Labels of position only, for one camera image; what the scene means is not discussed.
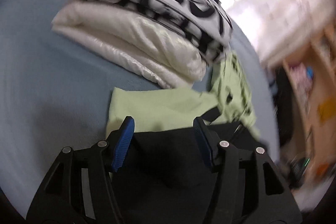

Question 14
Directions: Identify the wooden shelf unit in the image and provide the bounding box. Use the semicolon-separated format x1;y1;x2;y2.
260;22;336;188

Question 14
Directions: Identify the yellow paper tag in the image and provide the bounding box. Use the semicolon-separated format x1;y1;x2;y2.
318;97;336;123

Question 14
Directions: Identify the stack of pink boxes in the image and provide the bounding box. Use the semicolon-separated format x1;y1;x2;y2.
289;64;313;99

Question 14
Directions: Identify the green and black hooded jacket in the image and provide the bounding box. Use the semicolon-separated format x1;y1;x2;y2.
105;52;271;224

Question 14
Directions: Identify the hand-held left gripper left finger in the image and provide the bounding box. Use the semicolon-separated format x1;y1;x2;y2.
25;116;135;224

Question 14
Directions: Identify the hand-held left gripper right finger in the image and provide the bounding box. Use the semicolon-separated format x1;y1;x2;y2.
193;116;302;224

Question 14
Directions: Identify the white satin folded cloth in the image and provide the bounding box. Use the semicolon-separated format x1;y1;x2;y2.
51;0;208;90

